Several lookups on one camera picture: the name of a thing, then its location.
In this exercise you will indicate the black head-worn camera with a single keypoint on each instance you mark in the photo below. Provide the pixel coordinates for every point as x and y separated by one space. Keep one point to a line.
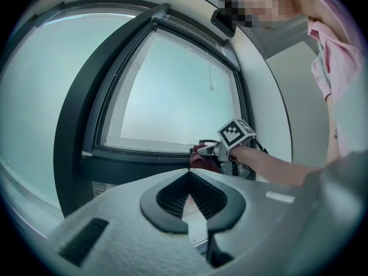
225 24

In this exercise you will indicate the dark fixed window frame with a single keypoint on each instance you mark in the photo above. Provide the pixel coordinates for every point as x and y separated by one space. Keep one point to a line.
74 125

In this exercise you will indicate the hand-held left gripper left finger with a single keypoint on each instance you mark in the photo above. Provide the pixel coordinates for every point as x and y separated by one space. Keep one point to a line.
129 240

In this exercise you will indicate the person's pink shirt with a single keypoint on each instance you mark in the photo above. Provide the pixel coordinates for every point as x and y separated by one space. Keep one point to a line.
339 56

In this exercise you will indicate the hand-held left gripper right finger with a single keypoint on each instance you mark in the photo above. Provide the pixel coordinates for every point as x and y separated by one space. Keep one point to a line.
258 226

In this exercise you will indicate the frosted hinged window sash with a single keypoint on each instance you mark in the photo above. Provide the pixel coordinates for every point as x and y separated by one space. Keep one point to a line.
172 96

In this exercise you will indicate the person's right forearm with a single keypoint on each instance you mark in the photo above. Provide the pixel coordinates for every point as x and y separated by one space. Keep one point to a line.
273 165

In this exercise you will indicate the person's left forearm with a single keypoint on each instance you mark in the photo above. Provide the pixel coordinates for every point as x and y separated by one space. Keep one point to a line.
331 131

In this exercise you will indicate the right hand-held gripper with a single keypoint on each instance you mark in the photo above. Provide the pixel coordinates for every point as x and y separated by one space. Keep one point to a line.
233 134

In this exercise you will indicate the dark red cloth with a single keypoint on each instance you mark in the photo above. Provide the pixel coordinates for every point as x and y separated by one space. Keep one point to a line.
198 161

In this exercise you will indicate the small low glass pane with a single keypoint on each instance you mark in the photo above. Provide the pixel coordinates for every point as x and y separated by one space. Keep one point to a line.
100 187

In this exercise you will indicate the large frosted glass pane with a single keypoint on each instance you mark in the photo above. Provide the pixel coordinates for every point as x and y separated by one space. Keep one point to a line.
34 96

